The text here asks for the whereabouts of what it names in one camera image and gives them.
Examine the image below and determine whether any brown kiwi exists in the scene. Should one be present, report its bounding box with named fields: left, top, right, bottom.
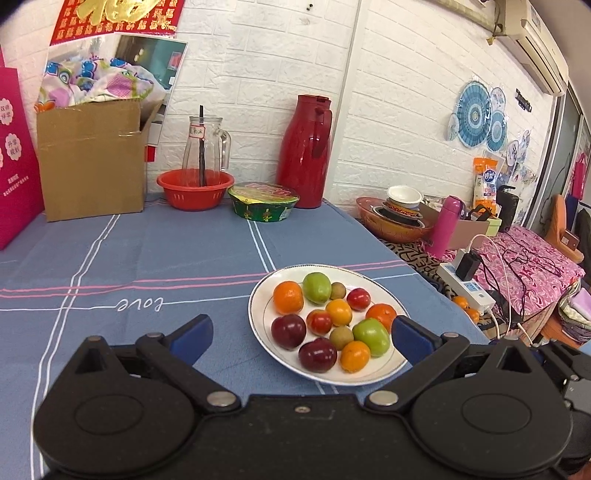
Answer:
left=329, top=326, right=353, bottom=351

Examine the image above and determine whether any small orange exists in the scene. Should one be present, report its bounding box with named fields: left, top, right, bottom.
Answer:
left=325, top=299, right=353, bottom=327

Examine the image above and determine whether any small red-green tomato fruit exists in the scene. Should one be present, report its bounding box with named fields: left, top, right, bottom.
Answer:
left=305, top=309, right=332, bottom=336

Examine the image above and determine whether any green apple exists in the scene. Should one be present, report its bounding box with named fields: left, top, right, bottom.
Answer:
left=303, top=272, right=332, bottom=305
left=353, top=318, right=391, bottom=358

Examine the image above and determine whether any green apple on plate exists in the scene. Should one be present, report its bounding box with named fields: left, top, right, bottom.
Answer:
left=353, top=318, right=391, bottom=358

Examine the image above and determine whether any orange on plate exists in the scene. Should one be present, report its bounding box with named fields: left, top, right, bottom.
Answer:
left=365, top=303, right=398, bottom=333

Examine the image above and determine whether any white power strip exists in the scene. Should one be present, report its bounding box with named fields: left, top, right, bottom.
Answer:
left=437, top=249, right=495, bottom=315

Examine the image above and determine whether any small red apple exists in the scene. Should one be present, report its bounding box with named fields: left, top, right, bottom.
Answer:
left=346, top=288, right=372, bottom=312

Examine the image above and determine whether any black power adapter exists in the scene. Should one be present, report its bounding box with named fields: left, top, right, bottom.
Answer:
left=456, top=250, right=482, bottom=282

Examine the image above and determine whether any white round plate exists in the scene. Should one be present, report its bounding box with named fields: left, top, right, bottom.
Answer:
left=249, top=264, right=409, bottom=387

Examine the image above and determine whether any pink patterned cloth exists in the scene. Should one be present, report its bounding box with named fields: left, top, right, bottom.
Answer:
left=469, top=226, right=584, bottom=317

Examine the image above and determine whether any small brown longan fruit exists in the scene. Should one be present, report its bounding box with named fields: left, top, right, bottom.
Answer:
left=329, top=282, right=346, bottom=300

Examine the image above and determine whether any dark red plum lower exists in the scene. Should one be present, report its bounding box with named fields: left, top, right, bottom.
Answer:
left=298, top=337, right=338, bottom=373

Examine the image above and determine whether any dark red plum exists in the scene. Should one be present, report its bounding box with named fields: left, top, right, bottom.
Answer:
left=298, top=337, right=338, bottom=373
left=271, top=314, right=308, bottom=350

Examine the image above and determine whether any dark red plum upper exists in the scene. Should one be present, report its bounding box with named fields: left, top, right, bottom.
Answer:
left=271, top=314, right=308, bottom=350

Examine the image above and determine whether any pink water bottle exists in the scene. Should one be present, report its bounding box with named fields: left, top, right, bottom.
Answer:
left=425, top=196, right=464, bottom=259

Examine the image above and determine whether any orange-brown bowl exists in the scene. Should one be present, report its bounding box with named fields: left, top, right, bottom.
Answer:
left=356, top=197, right=434, bottom=243

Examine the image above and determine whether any blue striped tablecloth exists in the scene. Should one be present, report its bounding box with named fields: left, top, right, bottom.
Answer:
left=1, top=201, right=486, bottom=479

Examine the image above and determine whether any white cup in bowl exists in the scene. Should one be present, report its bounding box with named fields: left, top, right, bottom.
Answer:
left=388, top=185, right=424, bottom=209

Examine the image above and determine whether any red plastic basket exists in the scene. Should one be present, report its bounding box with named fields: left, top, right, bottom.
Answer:
left=156, top=169, right=235, bottom=211

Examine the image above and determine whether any black bottle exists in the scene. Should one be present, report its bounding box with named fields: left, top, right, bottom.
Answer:
left=496, top=185, right=519, bottom=233

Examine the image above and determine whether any green instant noodle bowl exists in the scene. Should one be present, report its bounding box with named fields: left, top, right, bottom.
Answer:
left=228, top=182, right=300, bottom=223

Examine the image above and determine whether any orange snack package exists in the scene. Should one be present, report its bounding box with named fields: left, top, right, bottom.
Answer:
left=473, top=157, right=498, bottom=213

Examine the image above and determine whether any black stirrer in pitcher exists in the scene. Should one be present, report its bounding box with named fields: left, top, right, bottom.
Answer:
left=198, top=104, right=206, bottom=187

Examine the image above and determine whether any cardboard box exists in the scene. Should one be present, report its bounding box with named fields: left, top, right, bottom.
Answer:
left=37, top=99, right=161, bottom=222

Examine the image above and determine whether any pink shopping bag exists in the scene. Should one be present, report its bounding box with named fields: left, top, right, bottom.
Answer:
left=0, top=58, right=44, bottom=249

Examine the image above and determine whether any red thermos jug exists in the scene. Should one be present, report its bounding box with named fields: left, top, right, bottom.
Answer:
left=276, top=95, right=332, bottom=209

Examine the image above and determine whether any glass pitcher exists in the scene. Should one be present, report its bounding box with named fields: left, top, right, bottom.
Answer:
left=182, top=116, right=231, bottom=172

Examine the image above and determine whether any colourful floral cloth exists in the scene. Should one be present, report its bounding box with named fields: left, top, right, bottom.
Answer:
left=34, top=57, right=166, bottom=113

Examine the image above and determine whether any white air conditioner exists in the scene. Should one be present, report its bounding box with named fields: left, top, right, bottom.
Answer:
left=443, top=0, right=571, bottom=98

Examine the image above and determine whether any blue fan wall decoration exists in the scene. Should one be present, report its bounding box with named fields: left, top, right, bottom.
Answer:
left=445, top=80, right=508, bottom=152

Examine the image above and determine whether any red wall banner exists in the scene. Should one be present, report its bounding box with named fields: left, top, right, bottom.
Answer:
left=50, top=0, right=185, bottom=46

